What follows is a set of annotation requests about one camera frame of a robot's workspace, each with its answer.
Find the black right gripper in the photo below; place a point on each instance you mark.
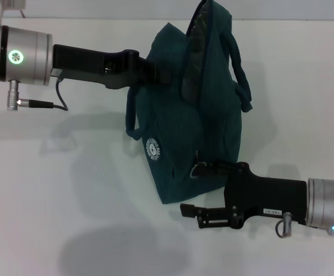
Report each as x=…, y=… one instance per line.
x=259, y=198

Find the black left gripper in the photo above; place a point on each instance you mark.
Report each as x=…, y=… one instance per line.
x=92, y=66

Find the dark teal insulated lunch bag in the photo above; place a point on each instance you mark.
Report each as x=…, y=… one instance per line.
x=190, y=115

